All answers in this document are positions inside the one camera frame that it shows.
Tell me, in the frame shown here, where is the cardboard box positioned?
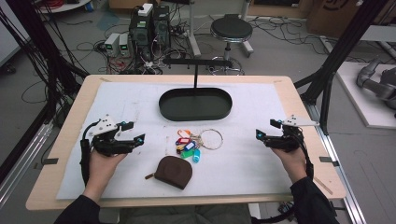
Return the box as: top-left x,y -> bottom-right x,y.
305,0 -> 389,39

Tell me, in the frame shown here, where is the brown zip pouch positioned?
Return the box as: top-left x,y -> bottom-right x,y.
144,155 -> 194,191

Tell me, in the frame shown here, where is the black key rack with tray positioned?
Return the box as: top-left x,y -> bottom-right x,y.
158,58 -> 233,122

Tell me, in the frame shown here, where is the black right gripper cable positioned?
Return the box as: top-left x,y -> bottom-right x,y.
297,132 -> 316,182

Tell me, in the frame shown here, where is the aluminium rail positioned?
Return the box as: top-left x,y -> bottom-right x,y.
0,119 -> 54,208
303,101 -> 368,224

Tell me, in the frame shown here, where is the black round stool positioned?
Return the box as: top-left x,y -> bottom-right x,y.
208,13 -> 254,77

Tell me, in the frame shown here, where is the key ring with coloured tags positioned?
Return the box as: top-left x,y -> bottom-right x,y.
175,128 -> 225,164

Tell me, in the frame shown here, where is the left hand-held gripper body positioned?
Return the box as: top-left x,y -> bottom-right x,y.
88,114 -> 138,158

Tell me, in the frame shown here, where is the person's left hand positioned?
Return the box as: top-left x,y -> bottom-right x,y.
81,149 -> 129,205

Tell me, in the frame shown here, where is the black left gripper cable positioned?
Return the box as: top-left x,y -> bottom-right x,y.
79,120 -> 101,188

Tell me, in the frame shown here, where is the black computer tower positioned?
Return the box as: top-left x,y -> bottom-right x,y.
128,3 -> 155,62
152,5 -> 172,50

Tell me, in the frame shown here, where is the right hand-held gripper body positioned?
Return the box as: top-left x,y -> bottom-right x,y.
264,114 -> 320,154

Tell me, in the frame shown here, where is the person's lap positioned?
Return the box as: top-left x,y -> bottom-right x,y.
119,203 -> 252,224

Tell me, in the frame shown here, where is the black frame post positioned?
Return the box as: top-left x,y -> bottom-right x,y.
293,0 -> 391,136
4,0 -> 90,125

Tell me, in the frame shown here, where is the white floor board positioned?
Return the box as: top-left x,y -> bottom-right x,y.
335,61 -> 396,131

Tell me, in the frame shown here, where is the white power supply unit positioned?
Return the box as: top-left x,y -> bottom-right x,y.
103,32 -> 121,58
118,33 -> 131,58

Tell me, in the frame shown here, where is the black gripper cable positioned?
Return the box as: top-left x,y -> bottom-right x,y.
79,120 -> 101,188
297,132 -> 316,182

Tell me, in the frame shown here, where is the black tape strip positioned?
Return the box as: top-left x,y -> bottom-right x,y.
318,156 -> 341,168
33,157 -> 60,171

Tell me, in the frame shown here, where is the white table mat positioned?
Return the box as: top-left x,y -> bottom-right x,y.
55,80 -> 294,201

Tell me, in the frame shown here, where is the person's right hand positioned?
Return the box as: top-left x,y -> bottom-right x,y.
270,146 -> 308,186

